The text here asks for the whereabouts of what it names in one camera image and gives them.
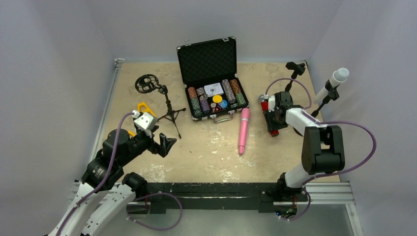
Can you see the black poker chip case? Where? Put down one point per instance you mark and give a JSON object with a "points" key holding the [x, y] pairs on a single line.
{"points": [[210, 62]]}

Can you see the black front mounting rail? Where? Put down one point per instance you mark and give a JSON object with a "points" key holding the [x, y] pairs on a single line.
{"points": [[264, 197]]}

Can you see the yellow triangle stand upper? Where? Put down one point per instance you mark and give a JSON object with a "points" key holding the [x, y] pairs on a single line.
{"points": [[143, 107]]}

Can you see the black rear round-base stand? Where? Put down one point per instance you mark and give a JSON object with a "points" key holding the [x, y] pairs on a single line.
{"points": [[298, 70]]}

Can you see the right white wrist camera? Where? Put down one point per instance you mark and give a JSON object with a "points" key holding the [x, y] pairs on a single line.
{"points": [[262, 98]]}

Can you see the white microphone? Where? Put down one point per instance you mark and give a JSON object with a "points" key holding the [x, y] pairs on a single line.
{"points": [[339, 76]]}

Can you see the pink microphone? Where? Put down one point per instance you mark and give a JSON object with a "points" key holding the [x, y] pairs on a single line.
{"points": [[244, 120]]}

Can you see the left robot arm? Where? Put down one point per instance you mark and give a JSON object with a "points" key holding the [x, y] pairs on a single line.
{"points": [[105, 189]]}

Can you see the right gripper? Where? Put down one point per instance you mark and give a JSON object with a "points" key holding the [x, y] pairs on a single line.
{"points": [[275, 115]]}

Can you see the black tripod shock-mount stand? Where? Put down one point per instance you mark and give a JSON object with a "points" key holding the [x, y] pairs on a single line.
{"points": [[148, 83]]}

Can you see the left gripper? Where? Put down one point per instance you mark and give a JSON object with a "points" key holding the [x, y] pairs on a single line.
{"points": [[155, 142]]}

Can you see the yellow triangle stand lower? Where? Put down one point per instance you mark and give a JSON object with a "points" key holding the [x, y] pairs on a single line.
{"points": [[131, 133]]}

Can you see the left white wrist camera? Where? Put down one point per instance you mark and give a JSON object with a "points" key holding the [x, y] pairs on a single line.
{"points": [[144, 122]]}

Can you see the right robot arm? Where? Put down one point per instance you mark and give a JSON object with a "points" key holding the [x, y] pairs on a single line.
{"points": [[322, 148]]}

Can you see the red glitter microphone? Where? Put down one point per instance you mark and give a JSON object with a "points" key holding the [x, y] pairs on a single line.
{"points": [[268, 108]]}

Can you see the black round-base mic stand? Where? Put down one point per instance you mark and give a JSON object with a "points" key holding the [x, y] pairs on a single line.
{"points": [[325, 97]]}

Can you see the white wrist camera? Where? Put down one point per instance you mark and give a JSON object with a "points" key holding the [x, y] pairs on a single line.
{"points": [[262, 98], [144, 122]]}

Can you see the yellow triangle stand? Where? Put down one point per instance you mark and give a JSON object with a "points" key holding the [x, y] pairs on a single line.
{"points": [[131, 133], [143, 107]]}

